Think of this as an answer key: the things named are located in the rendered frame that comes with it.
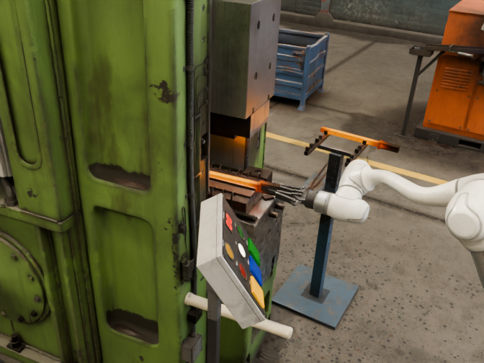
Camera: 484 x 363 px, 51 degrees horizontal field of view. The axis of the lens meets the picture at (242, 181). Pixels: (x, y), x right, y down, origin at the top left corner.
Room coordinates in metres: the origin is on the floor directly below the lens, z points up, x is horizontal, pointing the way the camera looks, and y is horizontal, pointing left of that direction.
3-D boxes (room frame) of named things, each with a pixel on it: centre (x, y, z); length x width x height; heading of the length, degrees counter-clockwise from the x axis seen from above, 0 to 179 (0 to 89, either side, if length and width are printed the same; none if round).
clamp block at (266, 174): (2.01, -0.07, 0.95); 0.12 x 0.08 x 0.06; 68
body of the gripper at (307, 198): (1.77, -0.26, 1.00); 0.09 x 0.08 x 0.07; 68
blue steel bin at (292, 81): (5.93, -0.26, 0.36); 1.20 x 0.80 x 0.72; 66
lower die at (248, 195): (1.90, 0.14, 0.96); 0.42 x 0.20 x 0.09; 68
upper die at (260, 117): (1.90, 0.14, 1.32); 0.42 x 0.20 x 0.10; 68
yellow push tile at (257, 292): (1.18, -0.06, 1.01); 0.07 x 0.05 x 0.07; 3
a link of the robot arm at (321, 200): (1.74, -0.33, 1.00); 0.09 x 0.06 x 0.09; 158
